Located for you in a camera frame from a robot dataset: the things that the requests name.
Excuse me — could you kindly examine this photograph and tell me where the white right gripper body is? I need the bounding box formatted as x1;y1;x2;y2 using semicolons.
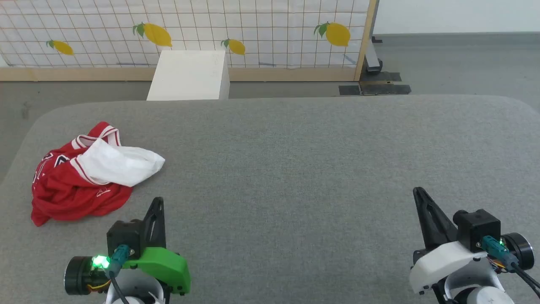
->
408;232;535;295

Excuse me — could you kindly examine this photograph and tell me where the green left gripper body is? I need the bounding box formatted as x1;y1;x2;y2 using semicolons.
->
64;247;192;296

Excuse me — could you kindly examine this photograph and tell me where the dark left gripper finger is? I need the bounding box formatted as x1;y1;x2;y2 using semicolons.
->
153;197;167;250
143;198;161;250

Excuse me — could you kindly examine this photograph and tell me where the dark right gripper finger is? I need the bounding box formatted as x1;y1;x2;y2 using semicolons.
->
418;188;459;246
413;187;443;250

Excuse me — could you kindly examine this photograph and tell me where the red and white jersey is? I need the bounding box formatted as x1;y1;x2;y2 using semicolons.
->
31;122;166;227

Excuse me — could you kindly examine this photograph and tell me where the large black floor plate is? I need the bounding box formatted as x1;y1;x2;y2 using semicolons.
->
359;71;412;96

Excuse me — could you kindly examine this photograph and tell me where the white box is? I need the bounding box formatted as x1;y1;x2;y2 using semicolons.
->
146;50;231;101

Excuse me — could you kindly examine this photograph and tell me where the grey metal screen foot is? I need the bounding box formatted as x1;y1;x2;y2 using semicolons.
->
364;36;384;75

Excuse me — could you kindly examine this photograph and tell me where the lemon pattern grid panel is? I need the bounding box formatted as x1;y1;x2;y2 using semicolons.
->
0;0;379;82

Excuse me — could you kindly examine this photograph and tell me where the lemon print grid screen panel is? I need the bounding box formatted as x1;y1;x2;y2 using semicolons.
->
0;0;372;69

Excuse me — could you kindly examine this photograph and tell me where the left camera cable teal plug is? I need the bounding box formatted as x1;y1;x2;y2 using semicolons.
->
108;244;131;304

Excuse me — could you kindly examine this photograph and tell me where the camera cable teal plug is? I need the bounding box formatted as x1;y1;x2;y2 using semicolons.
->
108;244;131;304
481;235;540;298

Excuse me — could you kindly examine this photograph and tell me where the right camera cable teal plug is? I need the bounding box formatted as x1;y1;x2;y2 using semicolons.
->
481;235;540;298

